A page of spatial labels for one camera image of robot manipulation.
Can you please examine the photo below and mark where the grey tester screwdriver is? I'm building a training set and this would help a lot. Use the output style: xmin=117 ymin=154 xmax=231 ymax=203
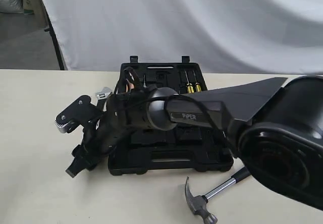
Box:
xmin=142 ymin=74 xmax=147 ymax=88

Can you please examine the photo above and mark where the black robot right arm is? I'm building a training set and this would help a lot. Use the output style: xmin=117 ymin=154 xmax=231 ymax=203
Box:
xmin=65 ymin=76 xmax=322 ymax=209

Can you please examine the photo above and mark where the steel claw hammer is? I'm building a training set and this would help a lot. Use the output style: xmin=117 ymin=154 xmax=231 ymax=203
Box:
xmin=184 ymin=166 xmax=251 ymax=224

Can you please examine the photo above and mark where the black backdrop stand pole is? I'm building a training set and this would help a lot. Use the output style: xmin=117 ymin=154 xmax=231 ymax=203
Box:
xmin=44 ymin=10 xmax=65 ymax=71

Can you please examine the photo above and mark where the white backdrop cloth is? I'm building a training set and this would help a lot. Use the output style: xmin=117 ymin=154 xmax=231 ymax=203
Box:
xmin=43 ymin=0 xmax=322 ymax=74

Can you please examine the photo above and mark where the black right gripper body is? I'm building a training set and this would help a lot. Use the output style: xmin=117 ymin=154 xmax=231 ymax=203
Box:
xmin=80 ymin=89 xmax=151 ymax=163

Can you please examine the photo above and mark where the large yellow black screwdriver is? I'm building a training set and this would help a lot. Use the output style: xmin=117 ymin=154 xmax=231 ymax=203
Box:
xmin=184 ymin=71 xmax=195 ymax=93

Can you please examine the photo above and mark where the small yellow black screwdriver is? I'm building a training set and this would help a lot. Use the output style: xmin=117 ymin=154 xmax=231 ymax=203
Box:
xmin=192 ymin=71 xmax=202 ymax=92

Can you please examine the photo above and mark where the brown cardboard box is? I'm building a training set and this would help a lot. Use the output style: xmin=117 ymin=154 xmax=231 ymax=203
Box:
xmin=23 ymin=0 xmax=48 ymax=28

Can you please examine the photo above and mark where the black adjustable wrench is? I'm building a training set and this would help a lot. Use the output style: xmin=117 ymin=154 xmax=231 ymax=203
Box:
xmin=96 ymin=87 xmax=113 ymax=112

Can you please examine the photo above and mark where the black plastic tool case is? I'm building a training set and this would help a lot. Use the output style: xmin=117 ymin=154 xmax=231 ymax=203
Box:
xmin=108 ymin=55 xmax=233 ymax=176

